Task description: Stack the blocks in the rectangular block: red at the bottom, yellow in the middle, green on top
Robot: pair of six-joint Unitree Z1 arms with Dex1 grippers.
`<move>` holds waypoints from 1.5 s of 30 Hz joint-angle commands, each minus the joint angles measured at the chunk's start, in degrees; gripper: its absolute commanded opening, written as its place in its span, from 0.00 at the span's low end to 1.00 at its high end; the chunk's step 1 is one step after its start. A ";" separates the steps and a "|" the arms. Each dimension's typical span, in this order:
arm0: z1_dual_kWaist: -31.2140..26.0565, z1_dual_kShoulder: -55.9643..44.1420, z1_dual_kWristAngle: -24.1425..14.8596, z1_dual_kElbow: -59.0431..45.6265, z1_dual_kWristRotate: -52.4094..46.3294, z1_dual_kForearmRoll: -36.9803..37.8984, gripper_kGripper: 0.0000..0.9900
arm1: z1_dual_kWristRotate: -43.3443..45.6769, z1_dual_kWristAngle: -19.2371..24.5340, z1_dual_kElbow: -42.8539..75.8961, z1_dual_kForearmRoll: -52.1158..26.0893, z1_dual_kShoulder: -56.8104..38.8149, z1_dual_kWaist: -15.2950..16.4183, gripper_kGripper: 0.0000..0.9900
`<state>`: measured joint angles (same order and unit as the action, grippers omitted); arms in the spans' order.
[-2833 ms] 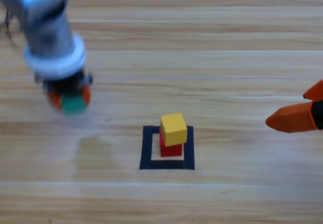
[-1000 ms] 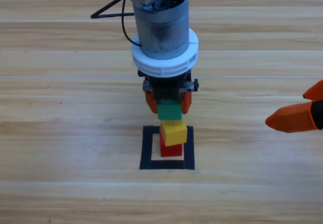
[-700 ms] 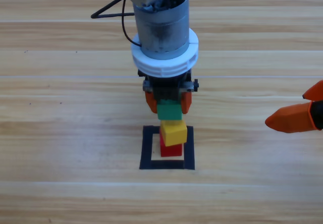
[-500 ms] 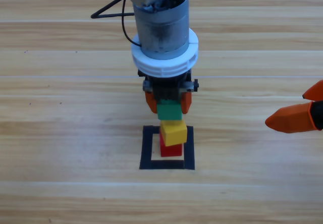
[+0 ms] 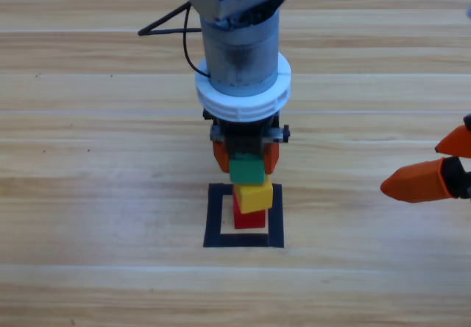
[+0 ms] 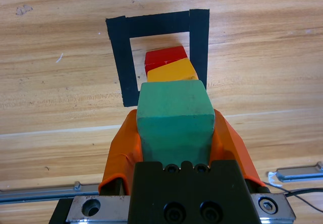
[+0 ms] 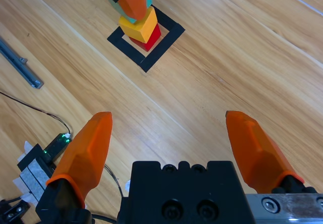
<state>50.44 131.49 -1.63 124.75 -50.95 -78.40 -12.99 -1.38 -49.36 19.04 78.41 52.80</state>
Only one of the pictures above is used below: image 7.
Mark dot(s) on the yellow wooden block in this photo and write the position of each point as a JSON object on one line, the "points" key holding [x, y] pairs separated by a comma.
{"points": [[141, 29]]}

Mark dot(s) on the grey metal rail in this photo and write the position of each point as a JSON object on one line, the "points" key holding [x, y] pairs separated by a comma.
{"points": [[20, 66]]}

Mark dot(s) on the white masking tape strip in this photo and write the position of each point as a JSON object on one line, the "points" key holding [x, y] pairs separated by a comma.
{"points": [[19, 182]]}

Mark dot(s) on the black metal connector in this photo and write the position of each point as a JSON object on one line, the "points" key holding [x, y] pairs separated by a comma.
{"points": [[13, 212]]}

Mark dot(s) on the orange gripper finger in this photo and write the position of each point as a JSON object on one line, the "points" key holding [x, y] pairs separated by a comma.
{"points": [[257, 153], [83, 153]]}

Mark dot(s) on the black tape square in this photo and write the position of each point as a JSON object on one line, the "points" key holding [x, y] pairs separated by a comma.
{"points": [[151, 62]]}

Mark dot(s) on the red wooden block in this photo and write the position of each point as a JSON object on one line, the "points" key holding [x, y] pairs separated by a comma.
{"points": [[152, 41]]}

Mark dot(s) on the black dongle green light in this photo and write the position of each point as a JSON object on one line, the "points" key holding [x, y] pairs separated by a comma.
{"points": [[56, 145]]}

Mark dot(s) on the black box silver tape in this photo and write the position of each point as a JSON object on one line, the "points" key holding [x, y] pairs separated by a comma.
{"points": [[32, 176]]}

